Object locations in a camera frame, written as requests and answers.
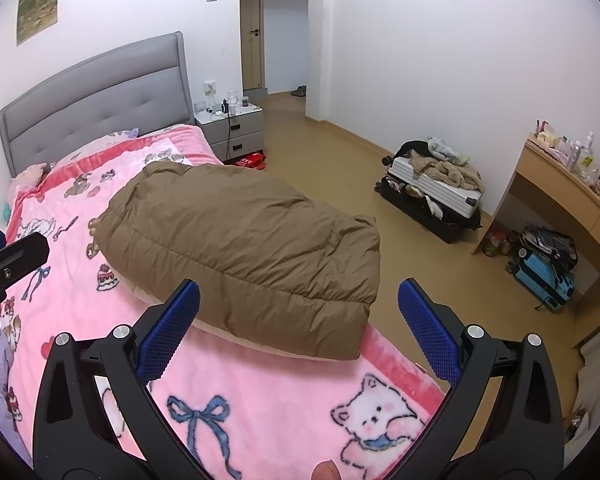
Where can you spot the wooden desk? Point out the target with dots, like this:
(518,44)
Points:
(555,175)

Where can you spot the white suitcase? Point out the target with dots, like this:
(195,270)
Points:
(445,191)

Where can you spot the brown puffer jacket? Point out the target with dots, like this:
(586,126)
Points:
(240,240)

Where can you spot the grey nightstand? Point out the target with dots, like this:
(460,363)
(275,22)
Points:
(240,132)

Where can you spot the glass food jar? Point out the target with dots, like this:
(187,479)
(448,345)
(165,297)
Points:
(491,245)
(505,246)

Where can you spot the grey white cloth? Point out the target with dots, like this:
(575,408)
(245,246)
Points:
(445,149)

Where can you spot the pink plush toy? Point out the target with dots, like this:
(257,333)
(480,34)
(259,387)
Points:
(27,180)

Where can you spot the blue suitcase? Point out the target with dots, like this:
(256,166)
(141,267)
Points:
(540,280)

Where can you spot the wooden door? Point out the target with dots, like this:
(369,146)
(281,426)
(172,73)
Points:
(252,35)

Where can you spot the tan fuzzy garment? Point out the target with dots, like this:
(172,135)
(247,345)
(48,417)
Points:
(450,172)

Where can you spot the row of toiletry bottles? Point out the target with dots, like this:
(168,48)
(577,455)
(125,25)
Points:
(580,155)

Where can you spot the person's right hand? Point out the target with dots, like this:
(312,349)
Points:
(326,471)

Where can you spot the black grey bag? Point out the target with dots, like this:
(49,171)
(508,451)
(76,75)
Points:
(550,245)

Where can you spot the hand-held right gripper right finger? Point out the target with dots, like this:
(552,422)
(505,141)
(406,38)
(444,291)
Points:
(425,330)

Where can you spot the black open suitcase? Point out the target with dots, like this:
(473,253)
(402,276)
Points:
(430,221)

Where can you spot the green wall poster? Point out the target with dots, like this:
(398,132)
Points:
(37,7)

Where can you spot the grey upholstered headboard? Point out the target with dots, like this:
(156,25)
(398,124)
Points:
(95,95)

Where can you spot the beige cloth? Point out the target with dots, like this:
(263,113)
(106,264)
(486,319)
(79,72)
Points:
(595,385)

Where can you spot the clear drinking glass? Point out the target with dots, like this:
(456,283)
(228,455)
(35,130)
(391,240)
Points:
(200,107)

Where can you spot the clear glass jar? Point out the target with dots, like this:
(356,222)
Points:
(232,97)

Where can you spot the pair of shoes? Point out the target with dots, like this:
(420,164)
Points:
(299,91)

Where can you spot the pink printed blanket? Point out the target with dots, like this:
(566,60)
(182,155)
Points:
(260,400)

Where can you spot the teal small item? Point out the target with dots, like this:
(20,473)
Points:
(5,211)

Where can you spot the black garment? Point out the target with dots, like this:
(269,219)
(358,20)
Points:
(410,149)

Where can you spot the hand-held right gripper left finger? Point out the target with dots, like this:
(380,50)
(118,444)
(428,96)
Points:
(172,330)

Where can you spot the white wall outlet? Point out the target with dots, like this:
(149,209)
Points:
(210,87)

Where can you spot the red bag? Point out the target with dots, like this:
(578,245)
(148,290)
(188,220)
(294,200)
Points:
(250,161)

